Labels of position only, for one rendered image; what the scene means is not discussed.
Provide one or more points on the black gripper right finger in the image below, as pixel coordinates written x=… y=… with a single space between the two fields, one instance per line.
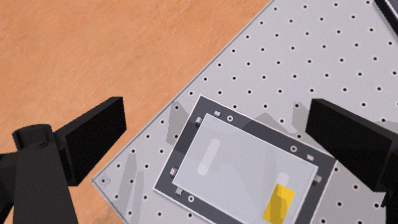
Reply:
x=369 y=151

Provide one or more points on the clear rectangular plastic lid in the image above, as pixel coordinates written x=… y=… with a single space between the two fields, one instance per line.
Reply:
x=243 y=176

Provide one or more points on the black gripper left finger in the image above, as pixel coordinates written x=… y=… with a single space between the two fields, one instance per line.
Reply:
x=47 y=163

